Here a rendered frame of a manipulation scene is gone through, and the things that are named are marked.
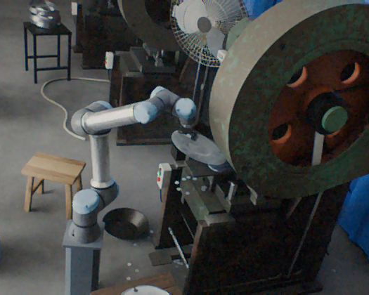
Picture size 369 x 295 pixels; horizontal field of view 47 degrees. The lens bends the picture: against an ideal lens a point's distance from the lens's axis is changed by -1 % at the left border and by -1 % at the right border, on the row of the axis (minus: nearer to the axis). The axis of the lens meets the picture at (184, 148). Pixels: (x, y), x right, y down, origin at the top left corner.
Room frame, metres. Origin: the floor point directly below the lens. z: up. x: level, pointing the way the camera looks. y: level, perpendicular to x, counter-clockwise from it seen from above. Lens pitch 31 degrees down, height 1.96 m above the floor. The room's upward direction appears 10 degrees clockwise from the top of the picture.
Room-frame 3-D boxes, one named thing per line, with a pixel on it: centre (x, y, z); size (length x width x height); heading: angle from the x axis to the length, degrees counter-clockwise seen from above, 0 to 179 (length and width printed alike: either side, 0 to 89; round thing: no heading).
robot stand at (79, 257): (1.56, 0.41, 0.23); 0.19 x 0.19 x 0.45; 9
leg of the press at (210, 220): (1.75, -0.55, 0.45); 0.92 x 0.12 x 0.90; 115
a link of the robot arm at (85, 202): (1.57, 0.41, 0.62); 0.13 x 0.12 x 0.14; 157
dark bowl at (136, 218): (2.12, 0.30, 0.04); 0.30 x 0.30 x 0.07
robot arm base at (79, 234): (1.56, 0.41, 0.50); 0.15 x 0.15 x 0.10
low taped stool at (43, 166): (2.24, 0.81, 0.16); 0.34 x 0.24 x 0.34; 87
